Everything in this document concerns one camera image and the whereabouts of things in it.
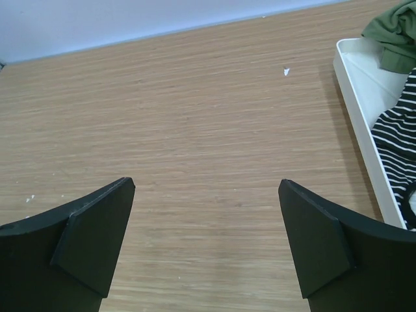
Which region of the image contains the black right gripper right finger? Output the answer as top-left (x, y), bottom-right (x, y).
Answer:
top-left (278, 179), bottom-right (415, 311)

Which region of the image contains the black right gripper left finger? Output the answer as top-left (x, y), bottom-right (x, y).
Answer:
top-left (1, 177), bottom-right (135, 311)

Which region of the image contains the green tank top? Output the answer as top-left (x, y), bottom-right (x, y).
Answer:
top-left (361, 1), bottom-right (415, 74)

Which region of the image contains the thin-striped black white tank top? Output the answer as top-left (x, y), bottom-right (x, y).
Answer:
top-left (371, 69), bottom-right (415, 231)

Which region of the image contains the white plastic tray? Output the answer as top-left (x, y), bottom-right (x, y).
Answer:
top-left (333, 38), bottom-right (409, 229)

